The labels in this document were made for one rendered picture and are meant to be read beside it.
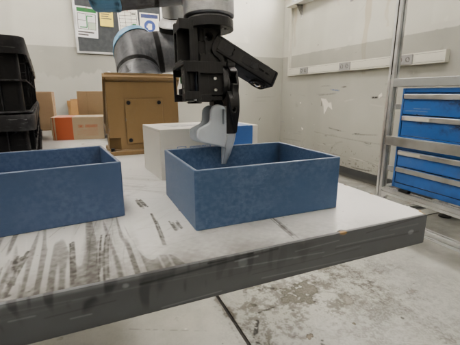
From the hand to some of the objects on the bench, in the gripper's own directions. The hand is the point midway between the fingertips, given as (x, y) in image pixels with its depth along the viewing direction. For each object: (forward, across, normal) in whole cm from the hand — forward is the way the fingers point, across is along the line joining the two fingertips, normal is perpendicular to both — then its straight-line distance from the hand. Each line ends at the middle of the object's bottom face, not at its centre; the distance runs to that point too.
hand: (226, 155), depth 52 cm
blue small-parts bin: (+6, +7, 0) cm, 9 cm away
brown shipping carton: (-2, -97, -9) cm, 98 cm away
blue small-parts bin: (+5, 0, -27) cm, 28 cm away
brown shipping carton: (-3, -119, -51) cm, 129 cm away
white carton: (+4, -16, 0) cm, 16 cm away
